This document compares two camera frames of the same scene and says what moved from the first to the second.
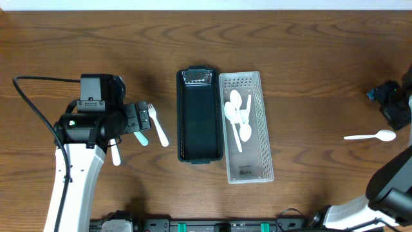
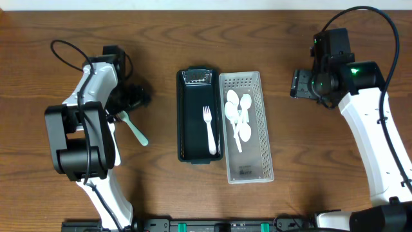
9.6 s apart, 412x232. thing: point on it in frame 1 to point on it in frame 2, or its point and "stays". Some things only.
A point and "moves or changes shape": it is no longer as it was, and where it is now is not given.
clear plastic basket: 253,165 stays
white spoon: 245,131 stays
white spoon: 230,111 stays
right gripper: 383,92 to 299,84
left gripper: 131,117 to 129,97
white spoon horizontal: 385,135 moves or changes shape
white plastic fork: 163,140 to 212,146
